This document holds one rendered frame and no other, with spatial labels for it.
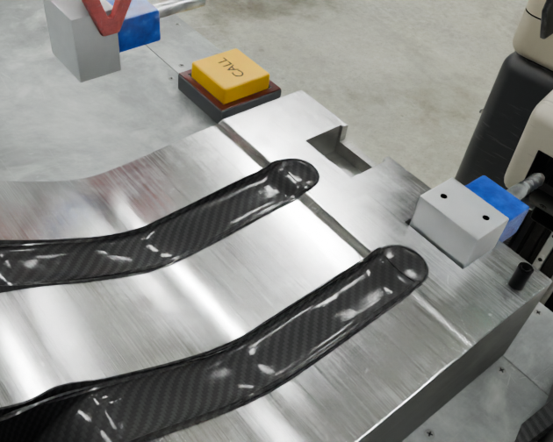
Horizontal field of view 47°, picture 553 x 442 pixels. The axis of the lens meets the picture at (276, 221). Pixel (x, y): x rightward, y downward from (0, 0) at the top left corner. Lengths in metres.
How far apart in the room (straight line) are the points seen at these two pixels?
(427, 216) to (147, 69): 0.41
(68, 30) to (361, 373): 0.32
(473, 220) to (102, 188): 0.26
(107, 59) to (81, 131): 0.14
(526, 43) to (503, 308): 0.76
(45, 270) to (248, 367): 0.13
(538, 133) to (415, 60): 1.71
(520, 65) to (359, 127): 0.99
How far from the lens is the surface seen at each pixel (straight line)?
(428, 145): 2.09
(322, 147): 0.53
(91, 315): 0.36
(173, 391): 0.34
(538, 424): 0.46
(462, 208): 0.44
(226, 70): 0.68
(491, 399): 0.50
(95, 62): 0.53
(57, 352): 0.33
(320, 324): 0.40
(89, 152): 0.63
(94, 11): 0.50
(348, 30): 2.62
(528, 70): 1.16
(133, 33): 0.54
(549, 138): 0.83
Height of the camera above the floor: 1.20
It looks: 45 degrees down
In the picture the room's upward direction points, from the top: 9 degrees clockwise
